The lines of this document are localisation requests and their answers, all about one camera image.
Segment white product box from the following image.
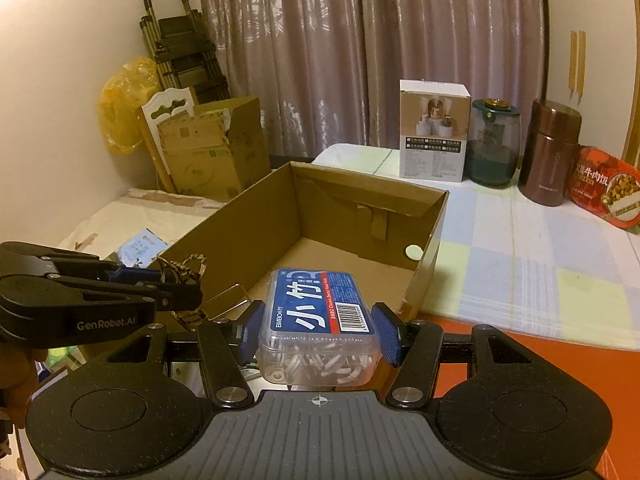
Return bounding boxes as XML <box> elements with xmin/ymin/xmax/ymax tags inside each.
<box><xmin>398</xmin><ymin>79</ymin><xmax>471</xmax><ymax>182</ymax></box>

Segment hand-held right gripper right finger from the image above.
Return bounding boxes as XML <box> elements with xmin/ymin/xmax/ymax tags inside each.
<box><xmin>371</xmin><ymin>302</ymin><xmax>533</xmax><ymax>409</ymax></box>

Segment folded cardboard boxes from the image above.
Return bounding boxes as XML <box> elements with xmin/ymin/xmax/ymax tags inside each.
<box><xmin>137</xmin><ymin>96</ymin><xmax>271</xmax><ymax>197</ymax></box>

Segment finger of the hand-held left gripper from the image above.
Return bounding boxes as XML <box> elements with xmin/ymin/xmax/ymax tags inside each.
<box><xmin>0</xmin><ymin>274</ymin><xmax>204</xmax><ymax>312</ymax></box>
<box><xmin>0</xmin><ymin>242</ymin><xmax>162</xmax><ymax>286</ymax></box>

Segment patterned hair claw clip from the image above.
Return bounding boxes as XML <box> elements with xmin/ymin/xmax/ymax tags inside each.
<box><xmin>157</xmin><ymin>254</ymin><xmax>209</xmax><ymax>327</ymax></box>

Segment cream quilt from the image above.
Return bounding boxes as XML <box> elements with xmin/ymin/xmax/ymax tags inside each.
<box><xmin>55</xmin><ymin>187</ymin><xmax>226</xmax><ymax>263</ymax></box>

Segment white carved wooden board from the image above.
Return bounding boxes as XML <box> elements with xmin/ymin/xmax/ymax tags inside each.
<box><xmin>141</xmin><ymin>85</ymin><xmax>199</xmax><ymax>123</ymax></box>

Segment mauve patterned curtain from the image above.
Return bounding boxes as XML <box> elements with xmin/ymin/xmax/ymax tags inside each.
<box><xmin>197</xmin><ymin>0</ymin><xmax>548</xmax><ymax>161</ymax></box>

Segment pastel checked bedsheet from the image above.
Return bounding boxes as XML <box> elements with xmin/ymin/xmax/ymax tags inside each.
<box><xmin>312</xmin><ymin>142</ymin><xmax>640</xmax><ymax>351</ymax></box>

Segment dark green glass jar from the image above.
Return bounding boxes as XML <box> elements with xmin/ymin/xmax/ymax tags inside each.
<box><xmin>467</xmin><ymin>97</ymin><xmax>522</xmax><ymax>188</ymax></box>

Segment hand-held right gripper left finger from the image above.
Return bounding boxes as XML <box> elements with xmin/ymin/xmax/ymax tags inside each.
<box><xmin>107</xmin><ymin>300</ymin><xmax>266</xmax><ymax>409</ymax></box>

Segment yellow tape strip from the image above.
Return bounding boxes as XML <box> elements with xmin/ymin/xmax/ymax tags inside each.
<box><xmin>569</xmin><ymin>30</ymin><xmax>587</xmax><ymax>107</ymax></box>

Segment brown metal thermos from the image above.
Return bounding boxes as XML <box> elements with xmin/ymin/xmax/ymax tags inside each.
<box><xmin>517</xmin><ymin>98</ymin><xmax>585</xmax><ymax>208</ymax></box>

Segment clear floss pick box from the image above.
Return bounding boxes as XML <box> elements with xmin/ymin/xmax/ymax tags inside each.
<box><xmin>256</xmin><ymin>267</ymin><xmax>383</xmax><ymax>389</ymax></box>

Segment yellow plastic bag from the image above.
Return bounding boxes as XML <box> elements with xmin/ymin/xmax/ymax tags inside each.
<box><xmin>97</xmin><ymin>57</ymin><xmax>162</xmax><ymax>156</ymax></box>

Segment blue white paper packet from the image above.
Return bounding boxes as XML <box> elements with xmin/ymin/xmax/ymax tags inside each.
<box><xmin>117</xmin><ymin>227</ymin><xmax>171</xmax><ymax>268</ymax></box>

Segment red instant meal box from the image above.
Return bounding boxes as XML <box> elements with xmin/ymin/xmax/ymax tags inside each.
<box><xmin>570</xmin><ymin>144</ymin><xmax>640</xmax><ymax>236</ymax></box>

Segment dark folding step ladder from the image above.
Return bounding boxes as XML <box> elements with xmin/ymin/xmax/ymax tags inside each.
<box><xmin>140</xmin><ymin>0</ymin><xmax>232</xmax><ymax>111</ymax></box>

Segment red printed cardboard sheet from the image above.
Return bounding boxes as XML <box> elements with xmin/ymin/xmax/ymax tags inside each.
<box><xmin>410</xmin><ymin>312</ymin><xmax>640</xmax><ymax>480</ymax></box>

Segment brown cardboard box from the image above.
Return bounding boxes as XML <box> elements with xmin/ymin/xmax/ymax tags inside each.
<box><xmin>157</xmin><ymin>160</ymin><xmax>450</xmax><ymax>322</ymax></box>

